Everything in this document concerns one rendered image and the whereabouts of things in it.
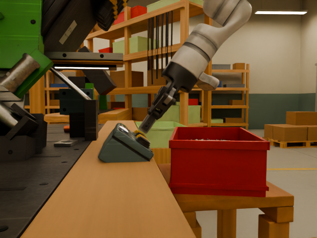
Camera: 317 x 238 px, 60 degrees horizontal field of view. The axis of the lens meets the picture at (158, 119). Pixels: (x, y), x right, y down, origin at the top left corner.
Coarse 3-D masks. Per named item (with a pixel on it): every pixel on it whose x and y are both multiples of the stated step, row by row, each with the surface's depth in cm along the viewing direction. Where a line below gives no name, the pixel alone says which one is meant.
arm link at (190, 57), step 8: (184, 48) 58; (192, 48) 57; (176, 56) 58; (184, 56) 57; (192, 56) 57; (200, 56) 57; (184, 64) 57; (192, 64) 57; (200, 64) 57; (192, 72) 57; (200, 72) 58; (200, 80) 59; (208, 80) 57; (216, 80) 57; (208, 88) 61
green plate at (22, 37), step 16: (0, 0) 58; (16, 0) 59; (32, 0) 59; (16, 16) 58; (32, 16) 58; (0, 32) 57; (16, 32) 57; (32, 32) 58; (0, 48) 56; (16, 48) 57; (32, 48) 57; (0, 64) 56
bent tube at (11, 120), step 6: (0, 18) 57; (0, 102) 52; (0, 108) 51; (6, 108) 51; (0, 114) 50; (6, 114) 50; (12, 114) 51; (0, 120) 51; (6, 120) 50; (12, 120) 50; (18, 120) 51; (6, 126) 51; (12, 126) 50
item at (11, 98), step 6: (0, 72) 57; (6, 72) 57; (0, 84) 57; (0, 90) 56; (6, 90) 56; (0, 96) 56; (6, 96) 57; (12, 96) 57; (24, 96) 57; (6, 102) 56; (12, 102) 56; (18, 102) 57; (24, 102) 57; (12, 108) 56
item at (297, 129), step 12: (288, 120) 654; (300, 120) 628; (312, 120) 631; (264, 132) 654; (276, 132) 602; (288, 132) 579; (300, 132) 586; (312, 132) 591; (276, 144) 615; (288, 144) 619; (300, 144) 625
